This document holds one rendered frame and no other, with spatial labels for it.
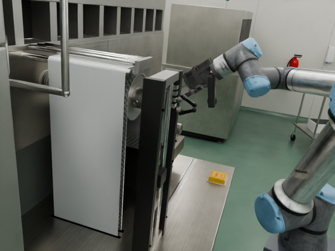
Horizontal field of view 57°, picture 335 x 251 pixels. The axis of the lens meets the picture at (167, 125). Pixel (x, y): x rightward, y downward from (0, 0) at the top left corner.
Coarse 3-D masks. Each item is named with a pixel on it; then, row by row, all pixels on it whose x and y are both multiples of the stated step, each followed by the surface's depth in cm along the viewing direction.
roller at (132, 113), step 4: (140, 76) 92; (136, 80) 90; (140, 80) 93; (132, 84) 88; (136, 84) 91; (140, 84) 94; (132, 88) 88; (132, 92) 89; (132, 96) 90; (128, 100) 88; (128, 104) 88; (132, 104) 91; (128, 108) 89; (132, 108) 91; (128, 112) 89; (132, 112) 92; (136, 112) 95; (128, 116) 90; (132, 116) 93; (136, 116) 96; (132, 120) 94
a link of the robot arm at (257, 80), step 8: (240, 64) 101; (248, 64) 99; (256, 64) 99; (240, 72) 101; (248, 72) 98; (256, 72) 97; (264, 72) 98; (272, 72) 99; (248, 80) 98; (256, 80) 96; (264, 80) 96; (272, 80) 99; (248, 88) 98; (256, 88) 96; (264, 88) 96; (272, 88) 102; (256, 96) 100
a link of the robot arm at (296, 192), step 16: (320, 144) 74; (304, 160) 79; (320, 160) 74; (288, 176) 85; (304, 176) 79; (320, 176) 76; (272, 192) 88; (288, 192) 84; (304, 192) 81; (256, 208) 93; (272, 208) 86; (288, 208) 84; (304, 208) 84; (272, 224) 87; (288, 224) 86; (304, 224) 90
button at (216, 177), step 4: (212, 172) 139; (216, 172) 139; (220, 172) 140; (212, 176) 136; (216, 176) 136; (220, 176) 136; (224, 176) 137; (208, 180) 136; (212, 180) 135; (216, 180) 135; (220, 180) 134; (224, 180) 134
